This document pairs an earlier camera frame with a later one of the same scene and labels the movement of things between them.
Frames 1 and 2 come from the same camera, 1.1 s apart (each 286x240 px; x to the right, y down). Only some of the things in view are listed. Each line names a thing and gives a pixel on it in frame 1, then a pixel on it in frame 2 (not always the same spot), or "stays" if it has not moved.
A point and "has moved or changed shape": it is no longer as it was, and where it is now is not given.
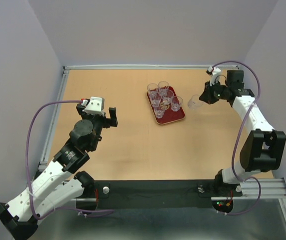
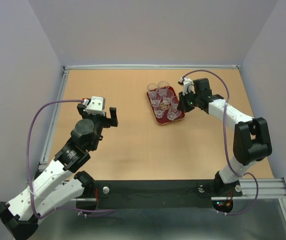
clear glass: [194, 103] has moved or changed shape
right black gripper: [206, 95] to [182, 105]
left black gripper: [108, 122] stays
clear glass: [176, 102] stays
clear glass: [162, 86] stays
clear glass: [155, 99] stays
